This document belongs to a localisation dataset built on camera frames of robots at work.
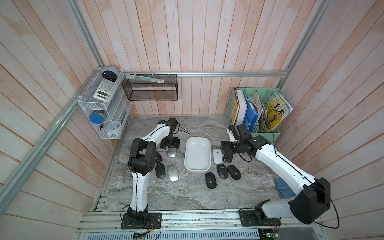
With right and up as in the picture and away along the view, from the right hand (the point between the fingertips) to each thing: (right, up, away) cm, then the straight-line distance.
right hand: (225, 146), depth 83 cm
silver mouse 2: (-31, -17, +5) cm, 35 cm away
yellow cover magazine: (+39, +23, +14) cm, 47 cm away
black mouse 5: (-40, -9, +10) cm, 42 cm away
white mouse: (-2, -8, +12) cm, 14 cm away
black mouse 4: (+6, -16, +5) cm, 18 cm away
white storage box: (-15, -7, +13) cm, 21 cm away
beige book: (+7, +23, +4) cm, 24 cm away
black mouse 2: (-8, -20, +2) cm, 22 cm away
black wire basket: (-57, +38, +24) cm, 73 cm away
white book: (+13, +23, +7) cm, 27 cm away
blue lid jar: (-70, +15, -6) cm, 72 cm away
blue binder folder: (+19, +18, +9) cm, 28 cm away
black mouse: (-38, -16, +6) cm, 42 cm away
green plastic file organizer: (+33, +34, +20) cm, 51 cm away
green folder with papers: (+28, +15, +15) cm, 35 cm away
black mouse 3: (0, -16, +7) cm, 18 cm away
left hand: (-32, -3, +14) cm, 36 cm away
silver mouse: (-33, -6, +15) cm, 36 cm away
